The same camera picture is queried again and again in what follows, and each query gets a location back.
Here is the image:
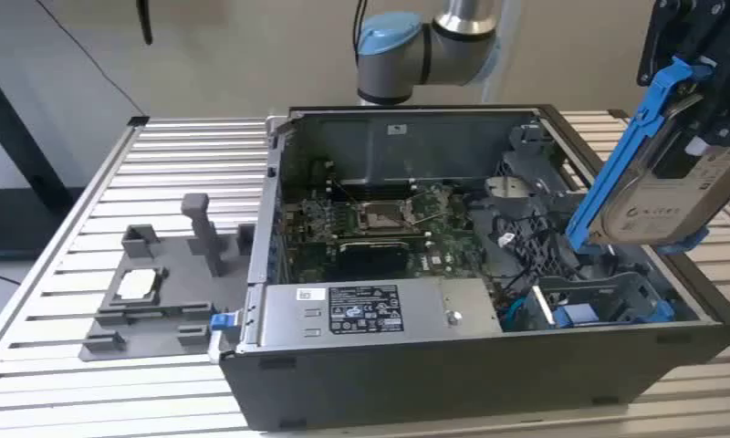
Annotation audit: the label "hard disk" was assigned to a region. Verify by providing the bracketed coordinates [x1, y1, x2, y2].
[566, 57, 730, 256]

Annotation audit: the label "black wire with white tag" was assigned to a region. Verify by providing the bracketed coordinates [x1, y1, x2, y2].
[489, 214, 546, 250]

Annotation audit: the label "grey metal disk bay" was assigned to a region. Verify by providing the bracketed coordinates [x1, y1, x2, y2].
[519, 268, 678, 330]

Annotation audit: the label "blue plastic disk carrier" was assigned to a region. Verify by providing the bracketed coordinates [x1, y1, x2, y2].
[553, 305, 598, 328]

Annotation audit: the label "metal socket cover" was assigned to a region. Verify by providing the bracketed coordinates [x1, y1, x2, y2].
[407, 186, 453, 223]

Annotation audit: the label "green motherboard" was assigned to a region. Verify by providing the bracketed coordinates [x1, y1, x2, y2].
[278, 180, 503, 287]

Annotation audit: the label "black RAM slots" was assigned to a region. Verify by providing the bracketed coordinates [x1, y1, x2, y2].
[331, 176, 415, 200]

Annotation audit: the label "CPU socket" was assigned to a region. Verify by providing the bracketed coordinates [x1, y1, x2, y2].
[353, 199, 414, 235]

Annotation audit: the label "black heatsink block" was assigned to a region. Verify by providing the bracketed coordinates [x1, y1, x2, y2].
[337, 240, 410, 271]

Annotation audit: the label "silver power supply unit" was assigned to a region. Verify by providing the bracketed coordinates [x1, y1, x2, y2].
[258, 277, 503, 346]

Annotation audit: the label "black power supply label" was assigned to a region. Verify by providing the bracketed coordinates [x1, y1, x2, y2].
[326, 284, 401, 335]

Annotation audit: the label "black open PC case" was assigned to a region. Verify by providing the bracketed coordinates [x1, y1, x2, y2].
[217, 103, 730, 433]

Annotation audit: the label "green RAM stick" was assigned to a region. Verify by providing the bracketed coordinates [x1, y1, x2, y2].
[125, 308, 187, 319]

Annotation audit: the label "silver CPU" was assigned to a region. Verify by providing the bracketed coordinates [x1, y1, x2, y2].
[115, 268, 161, 300]

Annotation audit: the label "grey parts rack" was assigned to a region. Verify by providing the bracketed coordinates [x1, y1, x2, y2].
[78, 193, 258, 364]

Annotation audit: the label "black monitor stand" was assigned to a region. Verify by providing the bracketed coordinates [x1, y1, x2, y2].
[0, 49, 87, 262]

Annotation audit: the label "silver metal bracket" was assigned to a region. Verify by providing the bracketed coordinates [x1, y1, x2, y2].
[483, 175, 531, 203]

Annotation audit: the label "blue wire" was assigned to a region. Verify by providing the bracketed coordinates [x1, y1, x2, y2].
[498, 294, 529, 333]

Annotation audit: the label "thin wire locking lever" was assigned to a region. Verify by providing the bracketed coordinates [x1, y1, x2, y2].
[333, 178, 367, 205]

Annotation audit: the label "black hanging strap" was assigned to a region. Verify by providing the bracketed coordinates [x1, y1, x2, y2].
[134, 0, 155, 46]

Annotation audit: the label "thin black wall cable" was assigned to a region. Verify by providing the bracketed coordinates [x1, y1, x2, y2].
[34, 0, 150, 119]

